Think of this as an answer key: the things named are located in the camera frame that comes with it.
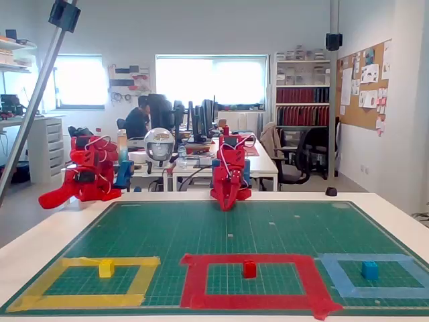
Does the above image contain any red leader robot arm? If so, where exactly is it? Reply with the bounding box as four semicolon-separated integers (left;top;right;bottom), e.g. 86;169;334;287
38;133;123;211

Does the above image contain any red tape square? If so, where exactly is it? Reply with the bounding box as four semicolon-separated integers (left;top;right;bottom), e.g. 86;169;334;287
180;254;345;321

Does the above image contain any yellow toy brick cube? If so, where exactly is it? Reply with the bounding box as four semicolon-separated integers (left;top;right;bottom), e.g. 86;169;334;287
99;258;115;278

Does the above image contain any blue toy brick cube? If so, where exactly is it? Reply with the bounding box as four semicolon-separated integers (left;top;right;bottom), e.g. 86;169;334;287
361;260;379;281

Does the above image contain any blue tape square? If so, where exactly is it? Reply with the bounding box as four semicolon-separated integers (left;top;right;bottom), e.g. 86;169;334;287
314;253;429;299

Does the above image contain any yellow tape square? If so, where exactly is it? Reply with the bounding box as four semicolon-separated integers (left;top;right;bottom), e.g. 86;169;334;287
5;256;161;313

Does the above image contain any white office desk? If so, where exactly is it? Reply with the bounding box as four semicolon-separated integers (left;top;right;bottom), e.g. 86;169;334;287
127;133;279;192

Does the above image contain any clear water bottle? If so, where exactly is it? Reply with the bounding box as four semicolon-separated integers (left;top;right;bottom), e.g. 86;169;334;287
176;144;188;170

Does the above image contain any beige jacket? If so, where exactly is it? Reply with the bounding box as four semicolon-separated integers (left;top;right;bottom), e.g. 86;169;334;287
260;122;282;158

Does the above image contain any black computer monitor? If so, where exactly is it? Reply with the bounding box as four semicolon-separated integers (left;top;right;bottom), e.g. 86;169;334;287
200;95;219;138
187;100;202;144

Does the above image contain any black office chair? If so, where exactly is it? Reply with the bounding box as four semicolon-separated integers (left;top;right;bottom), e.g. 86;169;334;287
273;125;331;192

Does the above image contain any green cutting mat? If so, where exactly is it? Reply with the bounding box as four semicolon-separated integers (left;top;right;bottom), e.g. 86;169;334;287
0;200;429;317

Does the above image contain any white helmet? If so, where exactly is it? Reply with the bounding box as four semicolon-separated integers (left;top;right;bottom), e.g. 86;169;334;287
143;127;174;168

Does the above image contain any tall black chair back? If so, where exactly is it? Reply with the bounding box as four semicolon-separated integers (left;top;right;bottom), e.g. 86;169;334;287
147;93;175;135

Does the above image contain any wide bright window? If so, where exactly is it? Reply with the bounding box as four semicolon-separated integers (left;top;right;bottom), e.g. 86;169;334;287
156;55;269;108

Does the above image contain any seated person in dark shirt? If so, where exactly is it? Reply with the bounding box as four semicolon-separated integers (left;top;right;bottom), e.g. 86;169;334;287
123;95;151;140

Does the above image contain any white bookshelf with binders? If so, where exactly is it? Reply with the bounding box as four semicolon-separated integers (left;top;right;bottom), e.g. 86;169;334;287
273;50;332;128

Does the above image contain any vertical metal pole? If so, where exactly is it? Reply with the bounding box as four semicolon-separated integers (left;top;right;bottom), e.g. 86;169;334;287
328;0;340;180

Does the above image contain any cork pin board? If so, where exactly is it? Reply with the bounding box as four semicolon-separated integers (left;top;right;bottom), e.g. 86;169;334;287
336;39;393;132

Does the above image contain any black bag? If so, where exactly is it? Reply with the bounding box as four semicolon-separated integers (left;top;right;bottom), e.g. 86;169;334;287
66;125;95;139

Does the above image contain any small bright window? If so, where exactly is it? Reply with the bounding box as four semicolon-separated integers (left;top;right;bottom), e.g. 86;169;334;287
43;55;105;110

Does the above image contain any black pole clamp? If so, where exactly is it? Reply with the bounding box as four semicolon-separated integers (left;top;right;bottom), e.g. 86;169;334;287
48;0;82;34
325;32;343;52

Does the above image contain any white drawer unit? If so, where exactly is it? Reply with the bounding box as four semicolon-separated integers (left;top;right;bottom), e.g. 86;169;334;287
28;115;65;184

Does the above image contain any green potted plant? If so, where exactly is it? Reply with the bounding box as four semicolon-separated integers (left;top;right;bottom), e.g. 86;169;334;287
411;210;429;229

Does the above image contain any slanted metal pole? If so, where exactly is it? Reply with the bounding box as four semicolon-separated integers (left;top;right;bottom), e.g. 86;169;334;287
0;0;80;205

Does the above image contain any white servo cable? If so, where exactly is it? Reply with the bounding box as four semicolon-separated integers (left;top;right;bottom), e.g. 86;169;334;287
222;133;256;182

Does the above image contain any wall tool board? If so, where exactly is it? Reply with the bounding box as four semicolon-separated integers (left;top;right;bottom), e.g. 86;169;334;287
107;63;151;105

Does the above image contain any white wall shelf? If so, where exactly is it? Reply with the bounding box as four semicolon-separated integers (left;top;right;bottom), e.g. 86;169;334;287
0;30;38;73

